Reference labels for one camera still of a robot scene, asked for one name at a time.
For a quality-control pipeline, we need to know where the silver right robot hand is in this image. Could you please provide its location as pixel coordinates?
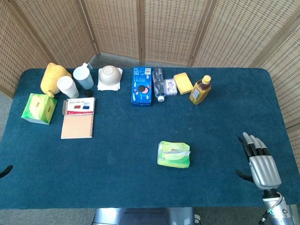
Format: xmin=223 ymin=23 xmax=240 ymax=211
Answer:
xmin=236 ymin=132 xmax=282 ymax=190

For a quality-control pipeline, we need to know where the green tissue box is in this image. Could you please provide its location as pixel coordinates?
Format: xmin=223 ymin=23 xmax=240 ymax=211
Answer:
xmin=21 ymin=93 xmax=58 ymax=126

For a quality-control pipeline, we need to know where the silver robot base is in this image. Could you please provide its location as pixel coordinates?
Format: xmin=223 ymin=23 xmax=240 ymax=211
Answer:
xmin=93 ymin=207 xmax=195 ymax=225

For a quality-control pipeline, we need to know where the white bowl on napkin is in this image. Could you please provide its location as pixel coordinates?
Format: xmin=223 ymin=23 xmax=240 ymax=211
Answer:
xmin=97 ymin=67 xmax=124 ymax=91

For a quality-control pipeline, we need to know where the beige bowl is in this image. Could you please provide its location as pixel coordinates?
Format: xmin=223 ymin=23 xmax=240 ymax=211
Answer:
xmin=99 ymin=65 xmax=122 ymax=87

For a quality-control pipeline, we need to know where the translucent plastic measuring cup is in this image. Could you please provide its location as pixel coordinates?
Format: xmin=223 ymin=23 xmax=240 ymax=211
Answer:
xmin=73 ymin=62 xmax=95 ymax=90

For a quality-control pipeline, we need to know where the yellow plush toy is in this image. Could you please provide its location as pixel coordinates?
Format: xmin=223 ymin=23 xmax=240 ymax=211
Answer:
xmin=40 ymin=62 xmax=73 ymax=98

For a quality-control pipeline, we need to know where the clear plastic water bottle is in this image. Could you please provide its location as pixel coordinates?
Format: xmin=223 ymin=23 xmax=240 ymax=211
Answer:
xmin=152 ymin=67 xmax=166 ymax=102

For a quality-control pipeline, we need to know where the blue table cloth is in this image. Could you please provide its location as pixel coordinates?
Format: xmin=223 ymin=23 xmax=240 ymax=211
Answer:
xmin=0 ymin=67 xmax=300 ymax=210

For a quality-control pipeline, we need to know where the white box with red print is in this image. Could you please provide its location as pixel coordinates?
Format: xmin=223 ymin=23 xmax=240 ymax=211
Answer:
xmin=62 ymin=97 xmax=96 ymax=116

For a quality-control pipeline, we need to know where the brown spiral notebook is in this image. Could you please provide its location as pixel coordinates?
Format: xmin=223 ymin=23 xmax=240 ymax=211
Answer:
xmin=60 ymin=114 xmax=95 ymax=140

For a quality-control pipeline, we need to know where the green soft tissue pack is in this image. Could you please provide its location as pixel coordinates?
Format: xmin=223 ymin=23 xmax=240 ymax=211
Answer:
xmin=157 ymin=141 xmax=192 ymax=169

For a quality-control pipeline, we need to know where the yellow sponge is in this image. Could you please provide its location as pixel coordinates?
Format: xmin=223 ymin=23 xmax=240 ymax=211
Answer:
xmin=173 ymin=72 xmax=194 ymax=95

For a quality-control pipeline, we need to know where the blue Oreo cookie box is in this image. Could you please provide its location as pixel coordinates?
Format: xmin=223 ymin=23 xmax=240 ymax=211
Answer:
xmin=130 ymin=67 xmax=153 ymax=108

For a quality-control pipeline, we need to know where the amber tea bottle yellow cap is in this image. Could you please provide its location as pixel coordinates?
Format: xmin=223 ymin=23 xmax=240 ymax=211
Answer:
xmin=189 ymin=75 xmax=212 ymax=105

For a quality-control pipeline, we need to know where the small purple packet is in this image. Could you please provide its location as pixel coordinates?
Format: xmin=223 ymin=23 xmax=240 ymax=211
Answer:
xmin=164 ymin=78 xmax=178 ymax=97

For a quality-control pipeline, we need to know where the stack of white paper cups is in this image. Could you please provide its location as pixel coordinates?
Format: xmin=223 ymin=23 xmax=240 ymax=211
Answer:
xmin=56 ymin=75 xmax=80 ymax=99

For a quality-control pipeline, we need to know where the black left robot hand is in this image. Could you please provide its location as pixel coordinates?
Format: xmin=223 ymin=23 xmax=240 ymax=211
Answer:
xmin=0 ymin=165 xmax=14 ymax=179

